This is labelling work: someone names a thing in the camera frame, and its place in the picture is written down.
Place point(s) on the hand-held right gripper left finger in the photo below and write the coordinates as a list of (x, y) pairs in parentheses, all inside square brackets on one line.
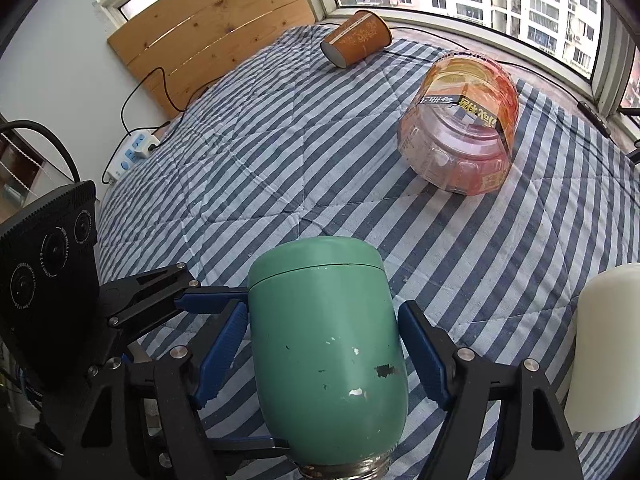
[(220, 355)]

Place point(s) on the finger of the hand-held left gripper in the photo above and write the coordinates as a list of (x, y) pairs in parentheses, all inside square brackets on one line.
[(250, 447), (210, 299)]

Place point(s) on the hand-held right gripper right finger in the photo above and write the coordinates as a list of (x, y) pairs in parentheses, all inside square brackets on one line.
[(425, 355)]

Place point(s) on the green metal cup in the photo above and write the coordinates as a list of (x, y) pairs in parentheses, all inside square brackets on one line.
[(325, 335)]

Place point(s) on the white cup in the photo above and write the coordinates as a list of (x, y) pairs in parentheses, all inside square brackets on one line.
[(607, 350)]

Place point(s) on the orange paper cup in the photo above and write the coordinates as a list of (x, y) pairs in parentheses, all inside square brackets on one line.
[(357, 37)]

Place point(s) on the brown wooden shelf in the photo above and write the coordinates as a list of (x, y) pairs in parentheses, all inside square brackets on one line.
[(20, 170)]

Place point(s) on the white power strip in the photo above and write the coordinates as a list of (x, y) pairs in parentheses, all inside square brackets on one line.
[(132, 152)]

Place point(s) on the blue white striped blanket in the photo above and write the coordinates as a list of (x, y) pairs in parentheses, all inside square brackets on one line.
[(300, 160)]

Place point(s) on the clear orange plastic jar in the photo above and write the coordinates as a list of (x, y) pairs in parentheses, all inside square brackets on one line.
[(457, 130)]

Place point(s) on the wooden board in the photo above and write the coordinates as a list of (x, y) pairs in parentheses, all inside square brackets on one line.
[(220, 25)]

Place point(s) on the white window frame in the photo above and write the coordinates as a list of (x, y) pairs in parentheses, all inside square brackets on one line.
[(450, 22)]

